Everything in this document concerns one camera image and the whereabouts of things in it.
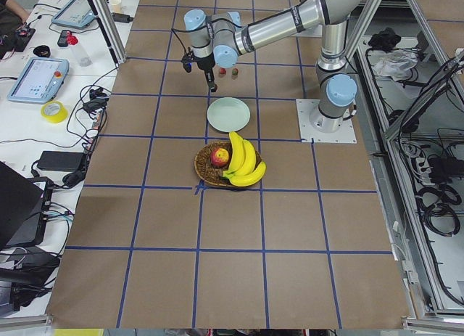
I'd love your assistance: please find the yellow banana bunch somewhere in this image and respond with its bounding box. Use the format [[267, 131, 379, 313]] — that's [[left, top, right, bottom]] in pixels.
[[222, 131, 267, 187]]

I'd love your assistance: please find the blue teach pendant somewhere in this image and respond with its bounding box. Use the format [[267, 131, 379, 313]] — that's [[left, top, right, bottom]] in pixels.
[[7, 57, 70, 105], [51, 0, 95, 29]]

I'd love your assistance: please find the black small bowl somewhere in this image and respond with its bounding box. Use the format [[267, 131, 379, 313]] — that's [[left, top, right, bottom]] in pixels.
[[33, 45, 51, 58]]

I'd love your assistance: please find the brown wicker basket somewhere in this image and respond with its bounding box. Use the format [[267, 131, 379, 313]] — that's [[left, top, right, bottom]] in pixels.
[[194, 142, 262, 188]]

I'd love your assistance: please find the aluminium frame post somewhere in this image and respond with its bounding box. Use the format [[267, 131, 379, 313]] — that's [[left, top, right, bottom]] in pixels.
[[87, 0, 126, 66]]

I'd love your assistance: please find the yellow tape roll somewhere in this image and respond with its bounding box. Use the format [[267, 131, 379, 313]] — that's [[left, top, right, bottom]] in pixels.
[[41, 100, 68, 124]]

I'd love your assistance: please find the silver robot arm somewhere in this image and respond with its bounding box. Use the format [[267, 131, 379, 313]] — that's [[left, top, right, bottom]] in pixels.
[[182, 0, 361, 122]]

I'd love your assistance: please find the black power adapter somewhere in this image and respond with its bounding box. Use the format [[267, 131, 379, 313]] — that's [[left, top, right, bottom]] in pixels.
[[37, 151, 84, 172]]

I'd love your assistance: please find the black laptop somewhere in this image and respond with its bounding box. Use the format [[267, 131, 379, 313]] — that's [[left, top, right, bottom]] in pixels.
[[1, 163, 52, 250]]

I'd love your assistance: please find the near blue teach pendant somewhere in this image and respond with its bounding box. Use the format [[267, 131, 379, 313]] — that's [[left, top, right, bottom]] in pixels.
[[7, 57, 70, 105]]

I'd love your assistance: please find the light green plate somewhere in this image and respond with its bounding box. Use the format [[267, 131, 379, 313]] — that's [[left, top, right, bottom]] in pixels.
[[207, 97, 251, 133]]

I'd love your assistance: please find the black phone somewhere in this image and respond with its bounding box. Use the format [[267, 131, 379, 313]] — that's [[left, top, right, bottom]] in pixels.
[[57, 30, 72, 48]]

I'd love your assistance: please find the far blue teach pendant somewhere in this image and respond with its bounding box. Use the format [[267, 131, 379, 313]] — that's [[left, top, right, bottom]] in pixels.
[[51, 0, 95, 29]]

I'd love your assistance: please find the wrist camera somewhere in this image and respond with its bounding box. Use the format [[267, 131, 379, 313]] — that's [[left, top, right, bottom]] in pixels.
[[181, 52, 195, 73]]

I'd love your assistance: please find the clear bottle red cap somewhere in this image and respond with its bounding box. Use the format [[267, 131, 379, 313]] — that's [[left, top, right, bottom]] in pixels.
[[66, 32, 92, 67]]

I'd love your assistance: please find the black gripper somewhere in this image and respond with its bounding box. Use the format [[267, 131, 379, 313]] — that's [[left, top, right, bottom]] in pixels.
[[194, 53, 218, 93]]

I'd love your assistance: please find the red apple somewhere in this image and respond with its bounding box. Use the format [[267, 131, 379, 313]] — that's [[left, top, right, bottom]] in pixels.
[[210, 147, 230, 168]]

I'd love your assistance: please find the white paper cup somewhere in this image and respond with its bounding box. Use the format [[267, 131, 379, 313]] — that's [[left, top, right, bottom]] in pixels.
[[109, 0, 122, 13]]

